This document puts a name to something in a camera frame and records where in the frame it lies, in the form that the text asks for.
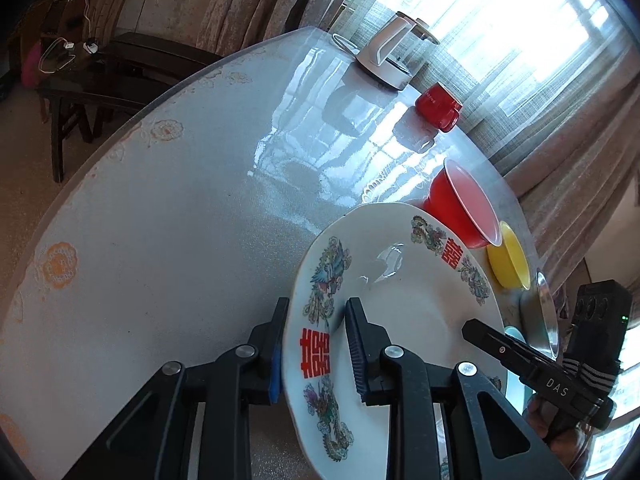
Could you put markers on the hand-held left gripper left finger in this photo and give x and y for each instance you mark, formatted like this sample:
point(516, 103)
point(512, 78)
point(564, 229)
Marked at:
point(274, 375)

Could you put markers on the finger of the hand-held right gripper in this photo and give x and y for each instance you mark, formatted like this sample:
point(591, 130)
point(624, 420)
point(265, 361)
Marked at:
point(540, 367)

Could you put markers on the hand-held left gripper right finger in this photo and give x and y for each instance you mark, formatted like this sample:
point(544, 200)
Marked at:
point(356, 355)

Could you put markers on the teal plate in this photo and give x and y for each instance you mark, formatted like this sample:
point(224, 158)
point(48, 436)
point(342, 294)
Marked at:
point(515, 333)

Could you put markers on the stainless steel basin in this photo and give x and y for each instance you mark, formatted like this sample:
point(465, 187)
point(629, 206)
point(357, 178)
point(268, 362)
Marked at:
point(542, 315)

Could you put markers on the white dragon print plate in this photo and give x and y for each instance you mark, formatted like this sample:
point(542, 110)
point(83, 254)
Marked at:
point(400, 300)

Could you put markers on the yellow bowl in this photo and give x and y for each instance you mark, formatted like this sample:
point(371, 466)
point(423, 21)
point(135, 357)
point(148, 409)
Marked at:
point(510, 260)

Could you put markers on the red bowl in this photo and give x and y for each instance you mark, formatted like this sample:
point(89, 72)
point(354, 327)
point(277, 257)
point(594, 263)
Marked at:
point(465, 200)

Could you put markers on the person's right hand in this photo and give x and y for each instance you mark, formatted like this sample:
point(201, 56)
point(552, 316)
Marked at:
point(540, 417)

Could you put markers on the beige patterned curtain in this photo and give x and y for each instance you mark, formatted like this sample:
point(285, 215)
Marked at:
point(270, 5)
point(565, 170)

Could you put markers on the lace floral tablecloth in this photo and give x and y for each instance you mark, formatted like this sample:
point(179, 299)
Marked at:
point(175, 210)

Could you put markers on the red mug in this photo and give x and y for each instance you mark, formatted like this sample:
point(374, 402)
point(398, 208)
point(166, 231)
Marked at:
point(437, 106)

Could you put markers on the white glass electric kettle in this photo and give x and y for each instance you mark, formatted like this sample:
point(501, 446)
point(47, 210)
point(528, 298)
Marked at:
point(385, 55)

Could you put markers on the sheer white curtain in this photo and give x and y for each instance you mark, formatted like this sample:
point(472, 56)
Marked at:
point(490, 25)

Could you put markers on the dark wooden bench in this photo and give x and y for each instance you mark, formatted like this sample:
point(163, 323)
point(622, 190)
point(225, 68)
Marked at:
point(125, 80)

